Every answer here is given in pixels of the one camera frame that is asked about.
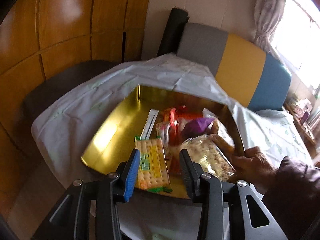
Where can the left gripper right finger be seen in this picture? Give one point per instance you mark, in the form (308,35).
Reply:
(229,211)

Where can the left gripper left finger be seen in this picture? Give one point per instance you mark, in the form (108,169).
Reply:
(70,215)

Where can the yellow green cracker pack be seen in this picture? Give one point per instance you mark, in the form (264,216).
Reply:
(153,175)

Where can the purple snack pouch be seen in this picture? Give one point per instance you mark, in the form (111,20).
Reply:
(196,127)

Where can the white pink floral snack bar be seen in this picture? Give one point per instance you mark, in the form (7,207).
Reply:
(162,130)

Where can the white gold stick sachet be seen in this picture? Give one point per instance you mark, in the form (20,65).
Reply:
(149,124)

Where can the red gold snack bar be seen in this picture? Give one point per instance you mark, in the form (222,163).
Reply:
(177,117)

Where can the dark sleeved right forearm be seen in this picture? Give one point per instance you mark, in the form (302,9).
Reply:
(293,199)

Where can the clear bag of puffed snacks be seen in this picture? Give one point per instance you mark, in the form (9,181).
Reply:
(203,150)

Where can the person's right hand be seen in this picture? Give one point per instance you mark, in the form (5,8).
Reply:
(253,168)

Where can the white green-patterned tablecloth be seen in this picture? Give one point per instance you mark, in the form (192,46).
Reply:
(89,131)

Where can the purple box on shelf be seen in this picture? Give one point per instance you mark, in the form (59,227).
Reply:
(304,118)

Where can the wooden side shelf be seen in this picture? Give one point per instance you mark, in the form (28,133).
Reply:
(306,121)

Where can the grey yellow blue sofa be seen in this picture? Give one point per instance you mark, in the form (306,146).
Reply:
(245,72)

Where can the white curtain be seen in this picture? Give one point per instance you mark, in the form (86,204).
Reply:
(267,16)

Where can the wooden wall cabinet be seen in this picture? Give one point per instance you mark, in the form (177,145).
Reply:
(42,38)

